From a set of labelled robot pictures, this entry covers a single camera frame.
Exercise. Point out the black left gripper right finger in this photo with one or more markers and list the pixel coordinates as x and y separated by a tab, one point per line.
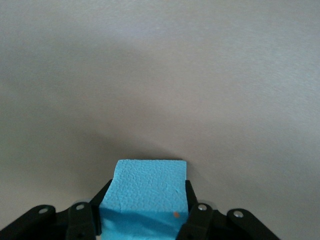
225	227

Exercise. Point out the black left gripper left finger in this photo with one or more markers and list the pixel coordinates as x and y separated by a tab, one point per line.
50	225

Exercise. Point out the blue foam cube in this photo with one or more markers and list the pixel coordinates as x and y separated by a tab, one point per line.
145	185

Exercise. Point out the brown table cover sheet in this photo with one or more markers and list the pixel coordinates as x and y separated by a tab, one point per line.
160	75

